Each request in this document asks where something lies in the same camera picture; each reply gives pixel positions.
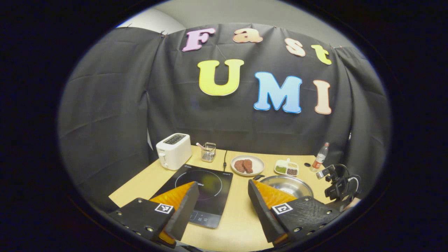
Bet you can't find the white toaster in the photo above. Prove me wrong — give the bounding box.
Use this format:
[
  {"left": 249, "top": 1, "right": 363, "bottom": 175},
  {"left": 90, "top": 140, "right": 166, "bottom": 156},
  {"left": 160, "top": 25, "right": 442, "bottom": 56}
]
[{"left": 156, "top": 133, "right": 192, "bottom": 171}]

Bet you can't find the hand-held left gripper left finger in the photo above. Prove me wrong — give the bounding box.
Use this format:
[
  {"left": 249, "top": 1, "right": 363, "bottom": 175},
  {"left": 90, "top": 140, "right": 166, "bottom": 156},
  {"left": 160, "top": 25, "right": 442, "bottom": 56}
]
[{"left": 108, "top": 181, "right": 200, "bottom": 247}]

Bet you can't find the black induction cooktop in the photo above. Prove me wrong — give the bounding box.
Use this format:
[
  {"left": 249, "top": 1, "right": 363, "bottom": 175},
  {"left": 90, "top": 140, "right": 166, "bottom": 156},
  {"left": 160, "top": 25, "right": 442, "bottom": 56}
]
[{"left": 151, "top": 163, "right": 233, "bottom": 229}]

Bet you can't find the steel pot with black handle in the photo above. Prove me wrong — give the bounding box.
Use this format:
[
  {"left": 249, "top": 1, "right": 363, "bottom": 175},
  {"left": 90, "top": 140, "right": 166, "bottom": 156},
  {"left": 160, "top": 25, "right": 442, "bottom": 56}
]
[{"left": 253, "top": 174, "right": 314, "bottom": 199}]

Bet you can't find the clear utensil holder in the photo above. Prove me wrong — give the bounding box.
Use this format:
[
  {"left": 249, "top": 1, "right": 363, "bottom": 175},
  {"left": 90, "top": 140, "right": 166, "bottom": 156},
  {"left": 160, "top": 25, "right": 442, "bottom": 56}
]
[{"left": 201, "top": 142, "right": 217, "bottom": 163}]

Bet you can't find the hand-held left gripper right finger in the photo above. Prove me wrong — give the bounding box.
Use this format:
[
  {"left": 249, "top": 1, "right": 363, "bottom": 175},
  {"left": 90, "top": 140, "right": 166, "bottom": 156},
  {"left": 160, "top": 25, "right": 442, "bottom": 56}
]
[{"left": 248, "top": 179, "right": 345, "bottom": 247}]

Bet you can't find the black backdrop cloth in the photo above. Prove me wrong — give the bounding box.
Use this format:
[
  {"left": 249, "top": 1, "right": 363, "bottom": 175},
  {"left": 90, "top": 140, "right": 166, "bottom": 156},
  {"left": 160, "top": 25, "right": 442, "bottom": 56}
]
[{"left": 58, "top": 23, "right": 392, "bottom": 210}]

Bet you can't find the white divided spice dish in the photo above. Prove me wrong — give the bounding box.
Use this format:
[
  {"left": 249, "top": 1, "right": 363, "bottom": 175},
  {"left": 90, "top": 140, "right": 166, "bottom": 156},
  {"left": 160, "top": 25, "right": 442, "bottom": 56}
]
[{"left": 274, "top": 158, "right": 299, "bottom": 176}]

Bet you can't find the plastic bottle with red label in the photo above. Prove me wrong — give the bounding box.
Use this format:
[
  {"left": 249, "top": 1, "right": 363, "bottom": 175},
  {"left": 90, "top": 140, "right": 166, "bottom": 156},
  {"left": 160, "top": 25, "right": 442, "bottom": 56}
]
[{"left": 310, "top": 142, "right": 330, "bottom": 173}]

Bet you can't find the white round plate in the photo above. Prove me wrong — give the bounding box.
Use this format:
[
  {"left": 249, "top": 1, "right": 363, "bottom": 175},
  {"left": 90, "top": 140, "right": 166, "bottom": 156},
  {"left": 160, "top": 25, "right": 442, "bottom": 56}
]
[{"left": 230, "top": 155, "right": 265, "bottom": 176}]

